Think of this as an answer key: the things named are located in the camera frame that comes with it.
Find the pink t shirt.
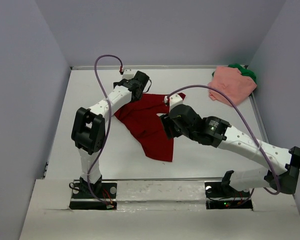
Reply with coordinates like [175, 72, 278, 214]
[208, 66, 257, 106]

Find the green t shirt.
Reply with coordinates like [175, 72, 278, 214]
[228, 63, 257, 83]

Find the dark red t shirt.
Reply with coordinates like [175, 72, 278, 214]
[114, 93, 174, 162]

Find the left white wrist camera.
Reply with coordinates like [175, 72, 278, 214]
[121, 69, 135, 80]

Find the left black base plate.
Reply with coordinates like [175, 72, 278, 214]
[68, 180, 118, 211]

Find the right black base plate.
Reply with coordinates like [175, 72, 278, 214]
[204, 181, 253, 210]

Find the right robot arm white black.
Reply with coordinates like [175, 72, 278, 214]
[160, 104, 300, 196]

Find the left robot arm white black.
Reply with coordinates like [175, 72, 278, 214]
[71, 71, 151, 198]

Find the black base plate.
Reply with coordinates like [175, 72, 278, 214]
[68, 180, 118, 211]
[204, 181, 253, 210]

